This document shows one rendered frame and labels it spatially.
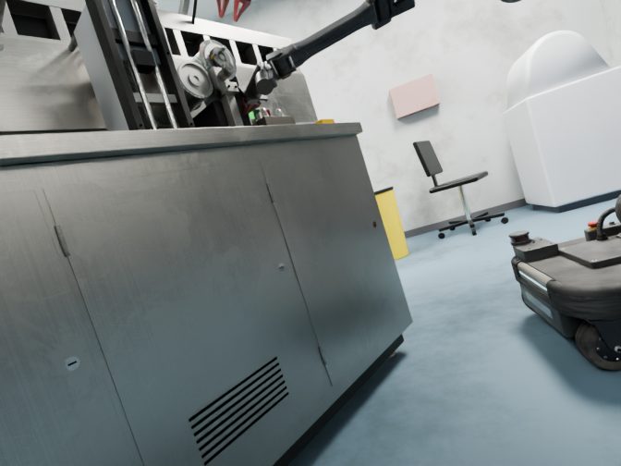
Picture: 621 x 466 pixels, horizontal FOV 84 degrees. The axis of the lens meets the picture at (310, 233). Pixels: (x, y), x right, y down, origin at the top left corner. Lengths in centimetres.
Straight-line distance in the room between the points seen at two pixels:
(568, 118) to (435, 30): 169
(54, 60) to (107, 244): 93
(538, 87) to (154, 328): 327
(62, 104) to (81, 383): 100
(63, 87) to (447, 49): 365
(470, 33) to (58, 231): 417
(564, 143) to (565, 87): 43
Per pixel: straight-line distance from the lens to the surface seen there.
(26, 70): 152
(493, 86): 433
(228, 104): 129
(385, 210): 304
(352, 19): 133
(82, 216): 75
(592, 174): 356
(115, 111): 130
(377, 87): 422
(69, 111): 148
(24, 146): 74
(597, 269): 127
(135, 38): 114
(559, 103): 350
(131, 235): 76
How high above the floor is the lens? 64
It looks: 4 degrees down
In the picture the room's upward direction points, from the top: 17 degrees counter-clockwise
